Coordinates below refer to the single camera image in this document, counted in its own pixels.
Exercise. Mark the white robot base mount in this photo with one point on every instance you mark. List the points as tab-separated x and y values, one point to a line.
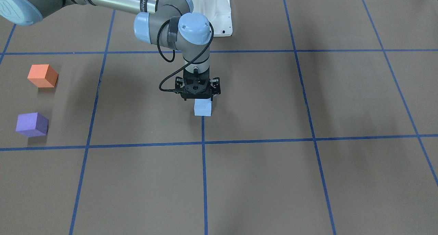
218	13

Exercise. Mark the orange foam block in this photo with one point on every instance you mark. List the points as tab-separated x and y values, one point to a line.
43	76

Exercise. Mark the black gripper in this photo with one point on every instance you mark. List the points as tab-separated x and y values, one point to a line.
216	86

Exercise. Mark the light blue foam block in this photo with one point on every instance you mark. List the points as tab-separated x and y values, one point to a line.
203	107

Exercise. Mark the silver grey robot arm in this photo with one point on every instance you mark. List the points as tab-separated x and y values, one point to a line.
170	25

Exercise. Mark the purple foam block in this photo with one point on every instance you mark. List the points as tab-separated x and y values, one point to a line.
32	125

